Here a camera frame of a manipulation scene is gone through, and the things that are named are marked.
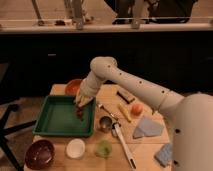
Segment dark red grape bunch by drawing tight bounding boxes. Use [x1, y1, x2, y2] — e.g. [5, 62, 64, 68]
[76, 106, 84, 121]

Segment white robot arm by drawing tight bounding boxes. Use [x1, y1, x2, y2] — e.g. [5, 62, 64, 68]
[75, 57, 213, 171]

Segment green plastic tray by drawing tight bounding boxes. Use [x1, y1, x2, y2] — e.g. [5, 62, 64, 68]
[33, 95, 96, 137]

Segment orange bowl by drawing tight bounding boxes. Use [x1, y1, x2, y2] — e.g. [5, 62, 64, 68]
[65, 79, 82, 96]

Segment small metal cup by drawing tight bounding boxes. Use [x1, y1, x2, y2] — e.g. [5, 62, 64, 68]
[99, 116, 112, 133]

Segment metal spoon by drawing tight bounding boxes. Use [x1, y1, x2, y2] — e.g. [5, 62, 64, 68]
[97, 104, 118, 121]

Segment yellow corn cob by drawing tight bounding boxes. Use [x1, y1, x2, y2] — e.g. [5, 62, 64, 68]
[118, 104, 132, 122]

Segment white small bowl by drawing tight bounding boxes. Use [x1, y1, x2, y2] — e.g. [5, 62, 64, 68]
[66, 139, 86, 159]

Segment green plastic cup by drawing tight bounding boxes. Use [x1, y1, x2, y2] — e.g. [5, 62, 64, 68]
[95, 140, 112, 158]

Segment orange peach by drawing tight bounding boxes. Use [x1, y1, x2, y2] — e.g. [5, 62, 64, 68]
[131, 104, 143, 116]

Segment dark purple bowl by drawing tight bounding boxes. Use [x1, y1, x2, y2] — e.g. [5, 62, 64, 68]
[25, 139, 55, 170]

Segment light blue folded cloth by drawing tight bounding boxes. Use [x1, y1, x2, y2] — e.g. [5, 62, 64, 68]
[133, 116, 164, 139]

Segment blue sponge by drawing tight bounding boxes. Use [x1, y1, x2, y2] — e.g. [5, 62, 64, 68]
[154, 143, 172, 167]

